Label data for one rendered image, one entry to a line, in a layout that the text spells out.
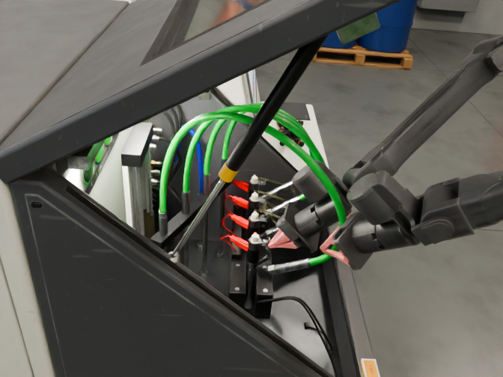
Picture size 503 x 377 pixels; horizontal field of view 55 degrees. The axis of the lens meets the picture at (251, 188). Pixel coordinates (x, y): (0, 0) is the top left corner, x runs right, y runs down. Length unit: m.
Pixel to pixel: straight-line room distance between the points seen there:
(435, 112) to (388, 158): 0.13
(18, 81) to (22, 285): 0.28
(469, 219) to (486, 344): 1.91
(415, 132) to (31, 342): 0.77
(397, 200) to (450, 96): 0.36
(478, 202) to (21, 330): 0.67
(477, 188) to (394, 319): 1.85
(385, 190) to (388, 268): 2.08
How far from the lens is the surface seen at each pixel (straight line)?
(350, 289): 1.21
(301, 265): 0.94
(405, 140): 0.99
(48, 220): 0.64
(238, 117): 0.83
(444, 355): 2.48
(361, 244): 0.82
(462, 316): 2.69
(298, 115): 1.92
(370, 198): 0.73
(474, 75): 1.06
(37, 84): 0.75
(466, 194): 0.72
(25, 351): 0.84
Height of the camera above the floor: 1.77
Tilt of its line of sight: 33 degrees down
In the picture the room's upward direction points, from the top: 5 degrees clockwise
